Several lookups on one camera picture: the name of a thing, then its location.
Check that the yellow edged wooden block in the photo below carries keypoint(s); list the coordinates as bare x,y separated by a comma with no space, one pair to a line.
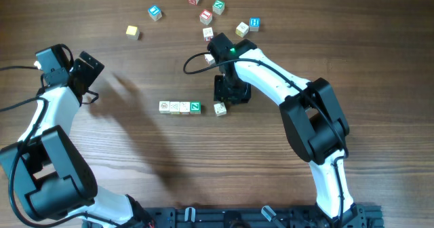
174,107

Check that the yellow sided wooden block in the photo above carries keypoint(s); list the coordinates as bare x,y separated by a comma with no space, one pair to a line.
242,29

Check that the white red picture block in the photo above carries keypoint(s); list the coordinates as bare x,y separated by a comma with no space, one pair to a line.
208,34

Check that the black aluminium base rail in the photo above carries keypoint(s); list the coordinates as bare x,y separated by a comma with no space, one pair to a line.
292,217

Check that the red I wooden block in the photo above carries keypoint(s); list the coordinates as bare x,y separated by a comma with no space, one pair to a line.
205,17

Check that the plain yellowish wooden block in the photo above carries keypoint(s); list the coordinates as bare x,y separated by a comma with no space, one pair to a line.
132,32

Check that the white red A block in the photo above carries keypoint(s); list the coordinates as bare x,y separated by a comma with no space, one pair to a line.
209,59

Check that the green N wooden block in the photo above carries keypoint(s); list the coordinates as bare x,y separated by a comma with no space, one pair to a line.
218,7

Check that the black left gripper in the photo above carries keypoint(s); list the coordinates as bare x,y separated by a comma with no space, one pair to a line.
81,66

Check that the red drawing wooden block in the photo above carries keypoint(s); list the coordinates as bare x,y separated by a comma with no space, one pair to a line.
164,107

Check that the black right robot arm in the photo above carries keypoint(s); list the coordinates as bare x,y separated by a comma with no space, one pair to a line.
314,123

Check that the white green sided block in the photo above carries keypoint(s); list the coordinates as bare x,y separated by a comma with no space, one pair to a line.
220,109

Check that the blue H wooden block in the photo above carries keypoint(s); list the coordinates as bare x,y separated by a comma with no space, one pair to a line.
254,24

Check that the blue letter wooden block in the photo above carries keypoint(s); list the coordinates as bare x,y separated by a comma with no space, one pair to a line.
155,12

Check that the green Z wooden block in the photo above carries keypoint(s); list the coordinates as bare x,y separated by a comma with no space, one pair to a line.
195,107

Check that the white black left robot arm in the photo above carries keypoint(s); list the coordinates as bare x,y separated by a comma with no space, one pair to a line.
48,177

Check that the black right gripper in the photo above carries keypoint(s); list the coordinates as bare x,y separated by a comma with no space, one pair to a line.
220,93

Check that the white red striped block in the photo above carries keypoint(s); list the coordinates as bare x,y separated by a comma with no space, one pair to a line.
185,108

